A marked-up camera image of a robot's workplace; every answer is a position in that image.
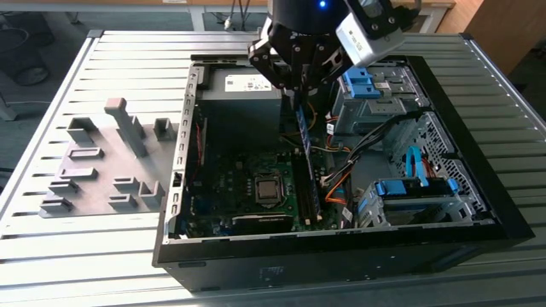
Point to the grey parts rack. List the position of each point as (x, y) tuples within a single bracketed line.
[(107, 153)]

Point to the grey power supply unit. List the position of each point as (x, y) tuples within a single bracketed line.
[(239, 112)]

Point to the black RAM slot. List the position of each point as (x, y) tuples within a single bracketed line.
[(301, 192)]

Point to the short white frame wooden desk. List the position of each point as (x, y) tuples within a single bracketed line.
[(440, 4)]

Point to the black graphics card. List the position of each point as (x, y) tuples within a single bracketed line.
[(261, 224)]

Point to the black open PC case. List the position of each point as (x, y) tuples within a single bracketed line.
[(298, 265)]

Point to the green motherboard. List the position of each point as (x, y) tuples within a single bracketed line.
[(230, 188)]

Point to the dark wheeled cart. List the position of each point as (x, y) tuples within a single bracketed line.
[(26, 48)]

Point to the CPU socket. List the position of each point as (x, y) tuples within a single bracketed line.
[(269, 201)]

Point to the empty blue disk carrier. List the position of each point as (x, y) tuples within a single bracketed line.
[(361, 86)]

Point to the silver CPU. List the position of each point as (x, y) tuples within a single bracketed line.
[(267, 188)]

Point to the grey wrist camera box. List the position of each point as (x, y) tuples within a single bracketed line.
[(366, 48)]

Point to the brown wooden cabinet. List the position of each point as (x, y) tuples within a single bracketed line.
[(512, 32)]

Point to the hard disk in blue carrier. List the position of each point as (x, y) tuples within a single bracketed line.
[(397, 187)]

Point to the small grey metal disk bay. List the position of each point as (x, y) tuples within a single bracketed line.
[(426, 202)]

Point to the large grey metal drive cage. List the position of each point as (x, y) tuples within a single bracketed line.
[(372, 112)]

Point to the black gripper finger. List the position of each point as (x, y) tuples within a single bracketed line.
[(262, 54), (330, 64)]

